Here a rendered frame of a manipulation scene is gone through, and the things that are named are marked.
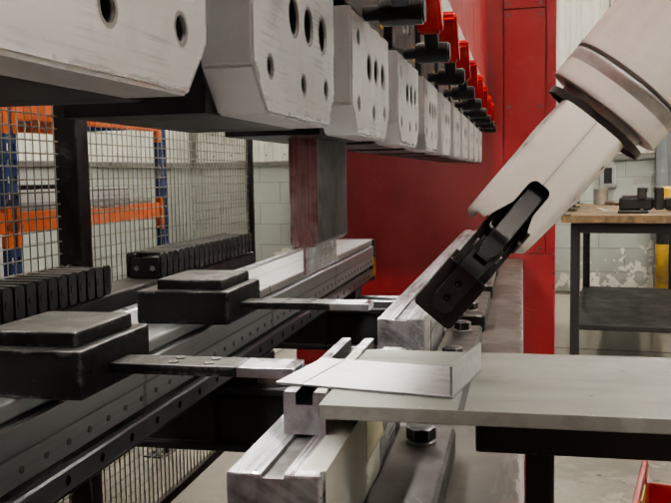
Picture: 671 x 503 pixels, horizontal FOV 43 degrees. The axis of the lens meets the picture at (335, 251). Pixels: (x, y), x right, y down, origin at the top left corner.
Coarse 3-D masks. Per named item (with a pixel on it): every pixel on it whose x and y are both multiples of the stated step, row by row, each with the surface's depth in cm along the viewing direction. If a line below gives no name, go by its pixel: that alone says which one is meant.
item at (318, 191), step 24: (312, 144) 59; (336, 144) 65; (312, 168) 59; (336, 168) 65; (312, 192) 59; (336, 192) 65; (312, 216) 59; (336, 216) 65; (312, 240) 59; (312, 264) 61
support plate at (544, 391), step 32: (384, 352) 72; (416, 352) 72; (448, 352) 72; (480, 384) 61; (512, 384) 61; (544, 384) 60; (576, 384) 60; (608, 384) 60; (640, 384) 60; (320, 416) 56; (352, 416) 56; (384, 416) 55; (416, 416) 55; (448, 416) 54; (480, 416) 54; (512, 416) 54; (544, 416) 53; (576, 416) 53; (608, 416) 52; (640, 416) 52
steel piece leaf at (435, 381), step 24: (360, 360) 68; (456, 360) 58; (480, 360) 65; (312, 384) 61; (336, 384) 61; (360, 384) 60; (384, 384) 60; (408, 384) 60; (432, 384) 60; (456, 384) 58
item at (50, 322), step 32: (32, 320) 70; (64, 320) 70; (96, 320) 70; (128, 320) 73; (0, 352) 65; (32, 352) 64; (64, 352) 64; (96, 352) 66; (128, 352) 71; (0, 384) 65; (32, 384) 64; (64, 384) 64; (96, 384) 66
